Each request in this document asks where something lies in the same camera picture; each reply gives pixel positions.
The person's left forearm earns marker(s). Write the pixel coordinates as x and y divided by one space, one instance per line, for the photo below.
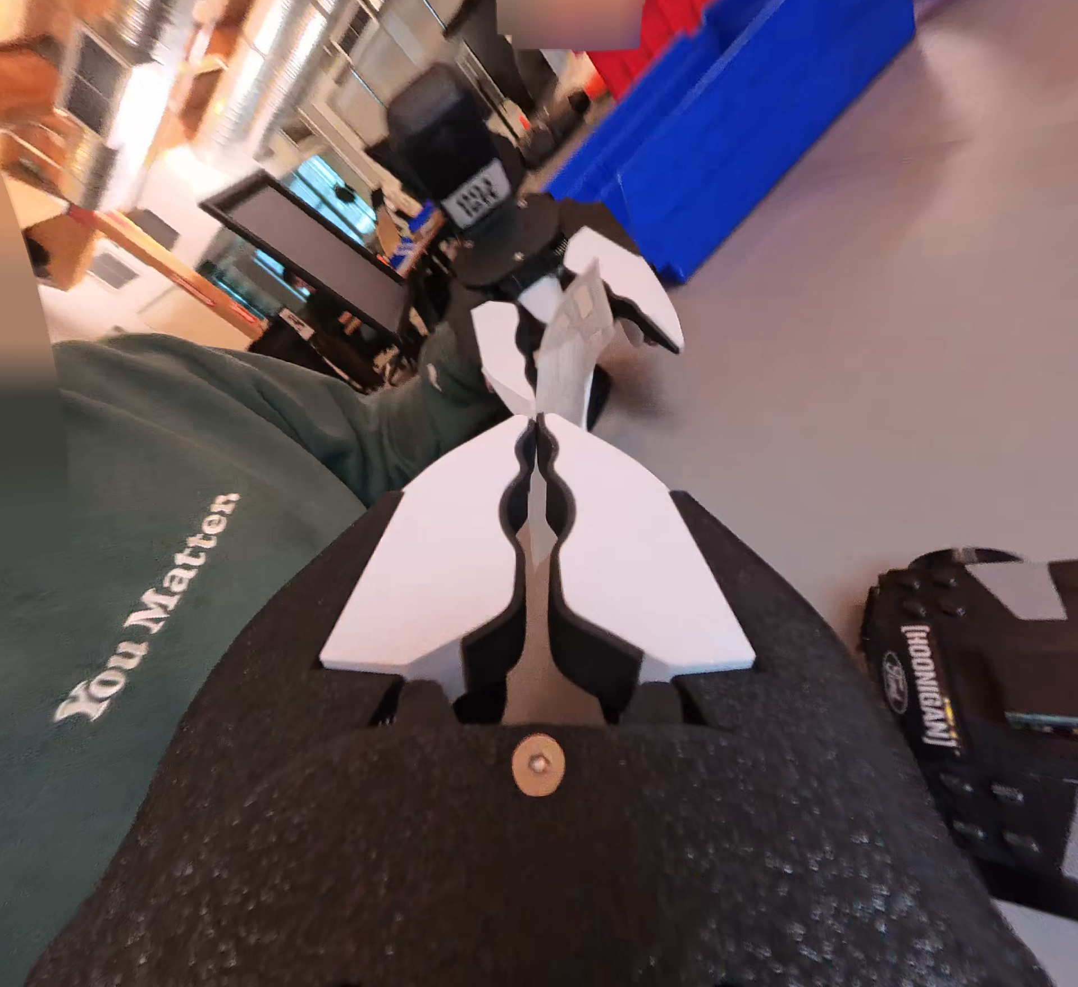
438 414

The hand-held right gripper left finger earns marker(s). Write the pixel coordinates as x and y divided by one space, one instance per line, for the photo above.
429 566

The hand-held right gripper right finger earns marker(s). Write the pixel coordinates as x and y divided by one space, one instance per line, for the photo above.
648 574

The blue storage bin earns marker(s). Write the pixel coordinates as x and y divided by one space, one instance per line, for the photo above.
758 145
598 157

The white sticker sheet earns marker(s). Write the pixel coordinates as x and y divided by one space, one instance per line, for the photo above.
573 364

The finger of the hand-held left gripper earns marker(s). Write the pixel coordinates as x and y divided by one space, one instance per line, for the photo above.
501 347
640 288

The black computer monitor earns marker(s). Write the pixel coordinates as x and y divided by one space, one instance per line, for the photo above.
303 246

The black lego car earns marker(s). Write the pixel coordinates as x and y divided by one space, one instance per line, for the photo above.
968 709

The wooden office desk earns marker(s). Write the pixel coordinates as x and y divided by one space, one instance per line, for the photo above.
151 263

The silver ventilation duct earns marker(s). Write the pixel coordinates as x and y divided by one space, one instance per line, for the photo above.
253 10

